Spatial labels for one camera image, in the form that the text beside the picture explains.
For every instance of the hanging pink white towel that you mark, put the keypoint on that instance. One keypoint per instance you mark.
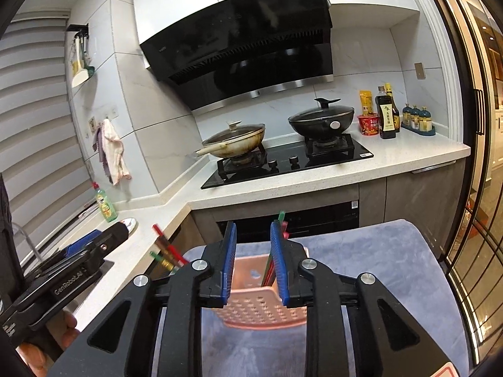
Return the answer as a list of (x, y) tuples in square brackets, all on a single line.
[(110, 149)]

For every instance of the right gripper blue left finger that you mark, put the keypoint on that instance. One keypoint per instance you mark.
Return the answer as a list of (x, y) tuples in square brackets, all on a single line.
[(202, 283)]

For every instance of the pink perforated utensil holder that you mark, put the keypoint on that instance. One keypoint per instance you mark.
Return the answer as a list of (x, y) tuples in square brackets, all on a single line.
[(252, 305)]

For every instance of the black range hood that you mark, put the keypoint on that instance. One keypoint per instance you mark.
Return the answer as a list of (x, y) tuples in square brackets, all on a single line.
[(239, 49)]

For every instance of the person's left hand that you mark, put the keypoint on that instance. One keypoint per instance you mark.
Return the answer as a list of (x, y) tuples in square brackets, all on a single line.
[(58, 334)]

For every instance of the chrome kitchen faucet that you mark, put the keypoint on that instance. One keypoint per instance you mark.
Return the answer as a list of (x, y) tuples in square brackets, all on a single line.
[(19, 229)]

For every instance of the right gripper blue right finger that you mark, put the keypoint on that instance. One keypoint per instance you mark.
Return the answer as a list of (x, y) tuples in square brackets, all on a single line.
[(306, 282)]

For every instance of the dark soy sauce bottle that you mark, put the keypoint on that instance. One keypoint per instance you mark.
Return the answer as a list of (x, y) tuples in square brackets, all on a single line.
[(385, 111)]

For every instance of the brown chopstick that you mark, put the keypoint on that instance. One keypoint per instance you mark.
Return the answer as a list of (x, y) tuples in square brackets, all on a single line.
[(166, 254)]

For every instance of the green chopstick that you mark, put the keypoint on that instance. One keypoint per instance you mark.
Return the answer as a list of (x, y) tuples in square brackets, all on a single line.
[(275, 266), (164, 262)]

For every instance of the green dish soap bottle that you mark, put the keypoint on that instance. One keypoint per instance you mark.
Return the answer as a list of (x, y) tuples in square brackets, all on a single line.
[(104, 204)]

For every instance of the black gas stove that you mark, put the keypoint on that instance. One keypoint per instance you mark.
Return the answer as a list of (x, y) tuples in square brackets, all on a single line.
[(284, 159)]

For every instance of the red instant noodle cup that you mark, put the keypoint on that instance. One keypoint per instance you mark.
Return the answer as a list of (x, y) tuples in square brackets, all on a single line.
[(369, 124)]

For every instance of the blue-grey fleece table cloth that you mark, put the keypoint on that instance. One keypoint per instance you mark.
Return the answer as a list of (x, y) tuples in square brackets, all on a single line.
[(384, 339)]

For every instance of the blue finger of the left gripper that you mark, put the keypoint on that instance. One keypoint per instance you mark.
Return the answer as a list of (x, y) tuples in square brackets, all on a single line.
[(80, 241)]

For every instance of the yellow snack packet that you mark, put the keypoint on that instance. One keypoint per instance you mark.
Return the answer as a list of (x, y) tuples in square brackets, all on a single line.
[(366, 98)]

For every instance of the wall utensil rack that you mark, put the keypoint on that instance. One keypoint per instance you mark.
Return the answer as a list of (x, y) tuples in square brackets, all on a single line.
[(82, 71)]

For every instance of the beige wok with lid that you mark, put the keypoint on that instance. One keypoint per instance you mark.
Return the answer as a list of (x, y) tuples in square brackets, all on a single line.
[(235, 141)]

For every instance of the spice jar set tray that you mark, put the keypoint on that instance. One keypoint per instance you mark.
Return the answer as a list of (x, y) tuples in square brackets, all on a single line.
[(418, 120)]

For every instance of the black wok with lid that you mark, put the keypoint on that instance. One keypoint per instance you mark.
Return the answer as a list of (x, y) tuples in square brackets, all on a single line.
[(323, 123)]

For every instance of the patterned plate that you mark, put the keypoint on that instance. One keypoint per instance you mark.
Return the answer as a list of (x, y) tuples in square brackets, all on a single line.
[(131, 224)]

